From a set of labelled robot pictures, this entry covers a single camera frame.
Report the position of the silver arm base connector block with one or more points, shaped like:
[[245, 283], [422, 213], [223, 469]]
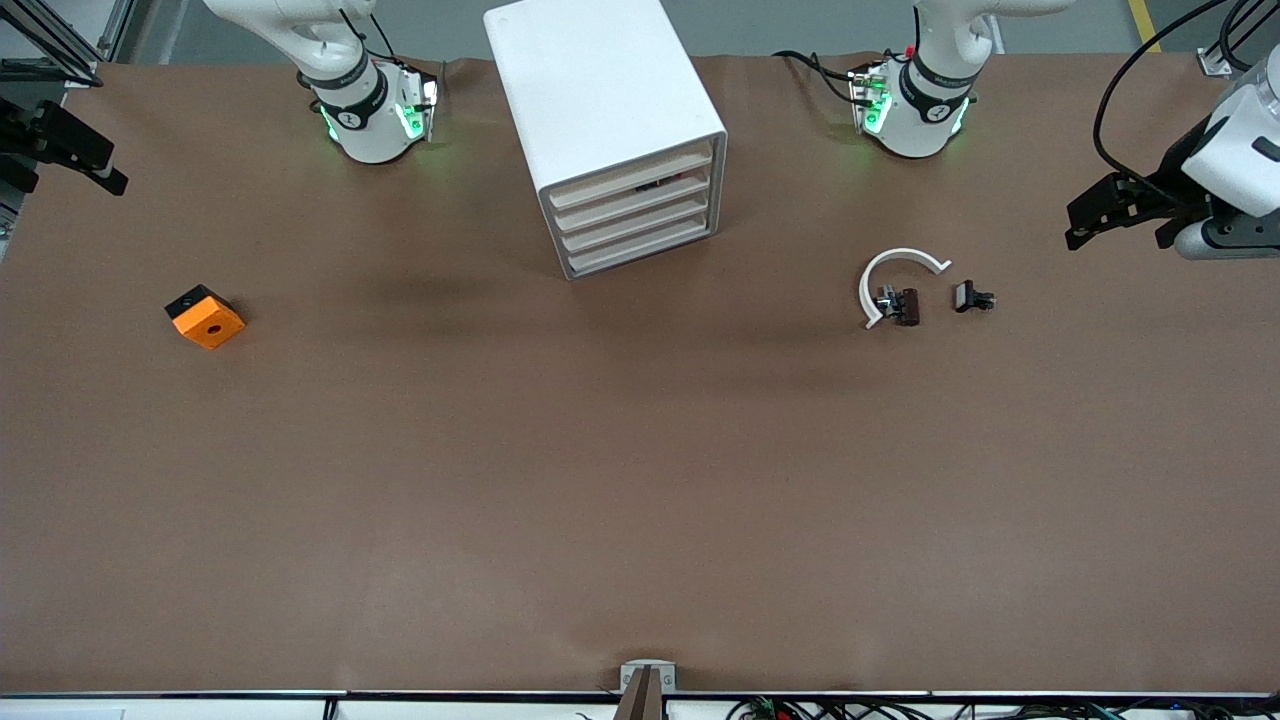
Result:
[[418, 100], [870, 100]]

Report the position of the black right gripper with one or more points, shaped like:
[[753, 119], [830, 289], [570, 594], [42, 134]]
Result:
[[22, 133]]

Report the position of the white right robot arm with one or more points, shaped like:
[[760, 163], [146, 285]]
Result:
[[350, 110]]

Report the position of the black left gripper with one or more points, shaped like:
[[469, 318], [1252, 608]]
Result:
[[1178, 172]]

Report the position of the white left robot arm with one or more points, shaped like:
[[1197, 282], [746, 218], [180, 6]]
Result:
[[930, 110]]

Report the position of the white table edge rail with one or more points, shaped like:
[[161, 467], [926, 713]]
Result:
[[200, 708]]

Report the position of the aluminium frame profile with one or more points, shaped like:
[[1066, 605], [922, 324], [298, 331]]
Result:
[[85, 72], [1215, 62]]

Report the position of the small black component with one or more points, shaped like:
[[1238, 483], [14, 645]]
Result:
[[966, 296]]

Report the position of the orange and black button housing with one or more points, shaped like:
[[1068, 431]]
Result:
[[210, 322]]

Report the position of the dark brown small component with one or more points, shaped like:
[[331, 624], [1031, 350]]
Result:
[[906, 306]]

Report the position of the grey metal bracket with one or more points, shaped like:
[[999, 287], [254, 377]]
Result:
[[627, 678]]

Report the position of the brown table mat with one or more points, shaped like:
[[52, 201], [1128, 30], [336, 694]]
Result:
[[500, 500]]

